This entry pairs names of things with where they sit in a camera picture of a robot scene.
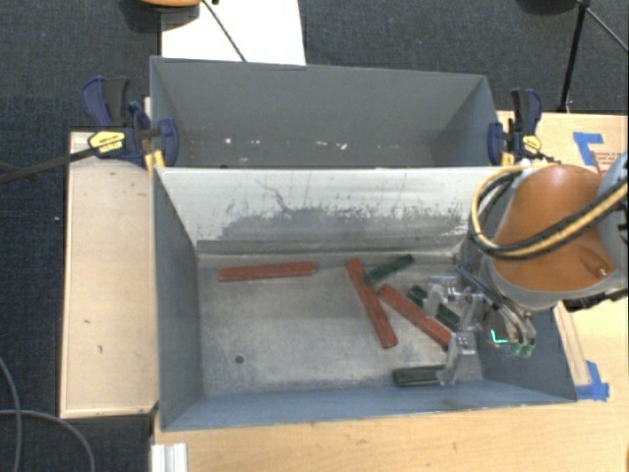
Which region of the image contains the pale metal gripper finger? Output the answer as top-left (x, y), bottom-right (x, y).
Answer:
top-left (435, 333), bottom-right (477, 387)
top-left (423, 274), bottom-right (466, 317)

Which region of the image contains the dark green flat block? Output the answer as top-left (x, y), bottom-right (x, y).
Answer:
top-left (363, 254), bottom-right (416, 286)
top-left (391, 365), bottom-right (448, 389)
top-left (406, 284), bottom-right (463, 331)

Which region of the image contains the red-brown flat block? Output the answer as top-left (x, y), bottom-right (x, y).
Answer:
top-left (344, 258), bottom-right (400, 350)
top-left (376, 283), bottom-right (454, 351)
top-left (217, 261), bottom-right (318, 283)

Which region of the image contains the grey metal bin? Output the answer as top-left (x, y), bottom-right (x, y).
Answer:
top-left (148, 55), bottom-right (579, 433)

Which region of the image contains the pale wood board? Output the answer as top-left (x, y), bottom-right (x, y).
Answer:
top-left (58, 130), bottom-right (161, 420)

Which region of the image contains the black cylinder on white bracket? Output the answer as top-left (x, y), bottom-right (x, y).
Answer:
top-left (562, 294), bottom-right (629, 314)

